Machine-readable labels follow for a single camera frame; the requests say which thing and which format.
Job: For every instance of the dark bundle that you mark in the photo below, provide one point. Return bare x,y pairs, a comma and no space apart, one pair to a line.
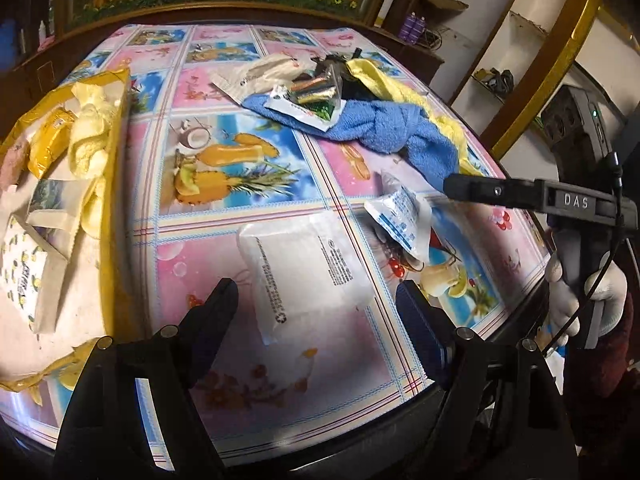
500,80

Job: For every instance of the dark wooden shelf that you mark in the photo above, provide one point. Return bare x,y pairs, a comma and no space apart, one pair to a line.
30,67

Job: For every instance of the blue towel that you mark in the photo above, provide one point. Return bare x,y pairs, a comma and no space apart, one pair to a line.
390,125

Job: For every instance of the small white bottle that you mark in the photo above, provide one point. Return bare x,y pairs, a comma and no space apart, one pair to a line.
42,32

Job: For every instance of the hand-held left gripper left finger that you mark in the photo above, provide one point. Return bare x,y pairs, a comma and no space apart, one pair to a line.
215,320

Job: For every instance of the dark wooden cabinet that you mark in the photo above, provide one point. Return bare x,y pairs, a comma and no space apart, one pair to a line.
420,62

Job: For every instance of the green packet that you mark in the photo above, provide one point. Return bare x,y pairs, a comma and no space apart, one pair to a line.
320,110

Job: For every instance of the person's right hand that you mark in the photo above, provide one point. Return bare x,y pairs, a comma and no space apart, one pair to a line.
560,300

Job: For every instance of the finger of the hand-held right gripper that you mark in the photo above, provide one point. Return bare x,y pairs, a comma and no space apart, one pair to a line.
500,191

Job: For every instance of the cardboard box with yellow tape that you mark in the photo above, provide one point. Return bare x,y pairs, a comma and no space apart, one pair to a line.
116,240

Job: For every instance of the brown shelf board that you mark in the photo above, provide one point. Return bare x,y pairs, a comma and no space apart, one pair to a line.
445,1

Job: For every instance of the white wall shelf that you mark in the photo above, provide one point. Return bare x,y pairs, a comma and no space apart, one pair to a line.
530,45

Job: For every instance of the white blue print packet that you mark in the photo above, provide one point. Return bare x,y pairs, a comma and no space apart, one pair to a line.
400,220

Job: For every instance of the thin yellow cloth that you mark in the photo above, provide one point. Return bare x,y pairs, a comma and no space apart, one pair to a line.
380,72

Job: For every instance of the lemon print packet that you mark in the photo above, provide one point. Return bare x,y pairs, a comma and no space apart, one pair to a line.
22,280

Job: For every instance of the person's right forearm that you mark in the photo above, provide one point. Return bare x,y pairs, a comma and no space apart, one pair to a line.
610,385

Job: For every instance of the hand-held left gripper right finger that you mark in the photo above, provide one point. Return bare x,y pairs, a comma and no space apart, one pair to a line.
422,332

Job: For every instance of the black metal part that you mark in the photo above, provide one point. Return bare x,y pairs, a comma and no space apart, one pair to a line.
330,62

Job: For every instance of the clear zip bag with sticks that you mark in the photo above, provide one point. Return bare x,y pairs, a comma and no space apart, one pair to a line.
315,87

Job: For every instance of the yellow packet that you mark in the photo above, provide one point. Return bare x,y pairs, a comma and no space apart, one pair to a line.
47,142

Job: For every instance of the pink plush toy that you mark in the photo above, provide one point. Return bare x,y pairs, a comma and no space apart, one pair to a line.
12,165

